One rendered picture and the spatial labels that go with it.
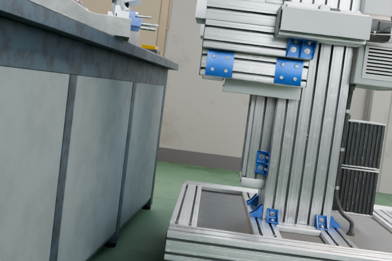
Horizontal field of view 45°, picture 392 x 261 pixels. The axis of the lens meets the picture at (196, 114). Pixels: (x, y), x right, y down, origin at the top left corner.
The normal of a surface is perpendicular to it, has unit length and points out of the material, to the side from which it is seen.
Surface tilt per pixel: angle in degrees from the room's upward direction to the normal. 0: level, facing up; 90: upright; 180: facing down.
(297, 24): 90
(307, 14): 90
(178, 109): 90
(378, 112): 90
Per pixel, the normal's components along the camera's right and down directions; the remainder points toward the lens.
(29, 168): 0.98, 0.13
